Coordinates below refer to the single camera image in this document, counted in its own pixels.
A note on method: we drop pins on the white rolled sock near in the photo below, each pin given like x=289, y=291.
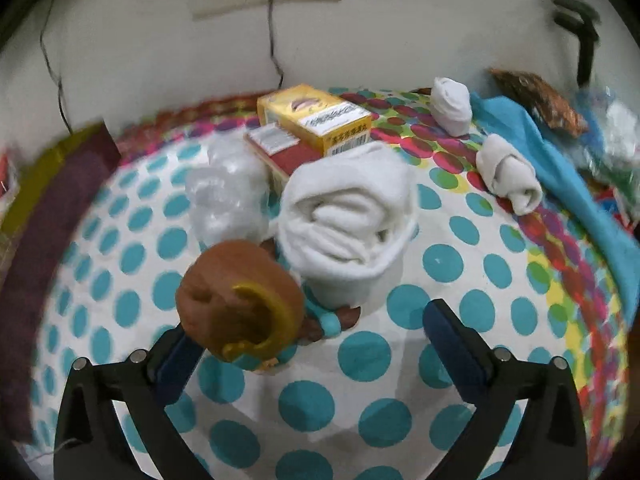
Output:
x=508, y=174

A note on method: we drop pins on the clear plastic bag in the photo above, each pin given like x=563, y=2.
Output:
x=610, y=147

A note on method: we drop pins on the large white sock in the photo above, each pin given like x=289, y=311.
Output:
x=346, y=219

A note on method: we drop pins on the gold cardboard box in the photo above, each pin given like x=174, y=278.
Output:
x=54, y=193

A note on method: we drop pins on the red white small box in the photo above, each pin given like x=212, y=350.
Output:
x=281, y=152

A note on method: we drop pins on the blue cloth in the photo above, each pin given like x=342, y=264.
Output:
x=556, y=173

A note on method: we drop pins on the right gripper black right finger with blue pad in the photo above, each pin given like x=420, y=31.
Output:
x=551, y=440

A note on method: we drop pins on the polka dot bed sheet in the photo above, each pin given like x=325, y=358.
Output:
x=374, y=402

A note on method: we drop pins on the clear plastic bottle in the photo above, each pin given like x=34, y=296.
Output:
x=229, y=195

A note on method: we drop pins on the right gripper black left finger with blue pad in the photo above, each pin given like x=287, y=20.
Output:
x=90, y=443

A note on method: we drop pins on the brown monkey plush toy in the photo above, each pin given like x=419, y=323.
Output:
x=240, y=304

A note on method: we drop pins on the brown snack packet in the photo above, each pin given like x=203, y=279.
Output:
x=540, y=99

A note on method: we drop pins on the black clamp mount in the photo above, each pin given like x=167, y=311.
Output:
x=580, y=19

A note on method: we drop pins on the white rolled sock far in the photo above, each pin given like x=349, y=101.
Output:
x=451, y=106

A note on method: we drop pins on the yellow medicine box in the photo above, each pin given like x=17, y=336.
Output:
x=328, y=124

